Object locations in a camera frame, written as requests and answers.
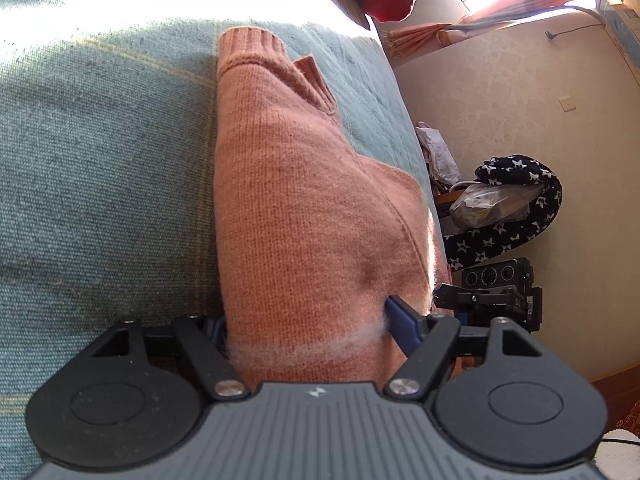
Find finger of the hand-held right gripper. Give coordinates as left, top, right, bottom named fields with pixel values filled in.
left=432, top=284, right=511, bottom=311

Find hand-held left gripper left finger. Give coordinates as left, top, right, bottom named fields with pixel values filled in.
left=87, top=314, right=251, bottom=402

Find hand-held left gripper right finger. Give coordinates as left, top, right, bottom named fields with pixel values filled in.
left=384, top=294, right=543, bottom=403

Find orange knit sweater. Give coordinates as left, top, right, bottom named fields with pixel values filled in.
left=212, top=26, right=476, bottom=386

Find white folded clothes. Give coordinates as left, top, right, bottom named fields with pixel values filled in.
left=415, top=121, right=461, bottom=186

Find translucent plastic bag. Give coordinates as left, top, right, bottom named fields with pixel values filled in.
left=449, top=182, right=532, bottom=231

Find wooden chair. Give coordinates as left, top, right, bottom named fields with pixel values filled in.
left=431, top=180, right=471, bottom=221

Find navy star-print cloth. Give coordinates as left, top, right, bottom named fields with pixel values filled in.
left=442, top=156, right=563, bottom=272

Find red patterned rug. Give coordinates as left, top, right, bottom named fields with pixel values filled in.
left=615, top=400, right=640, bottom=431

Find white fluffy rug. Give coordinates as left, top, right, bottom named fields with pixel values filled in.
left=595, top=427, right=640, bottom=480

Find pink fringed curtain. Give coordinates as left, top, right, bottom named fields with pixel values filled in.
left=382, top=0, right=628, bottom=60

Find black power cable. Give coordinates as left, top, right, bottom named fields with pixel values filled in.
left=545, top=2, right=606, bottom=41

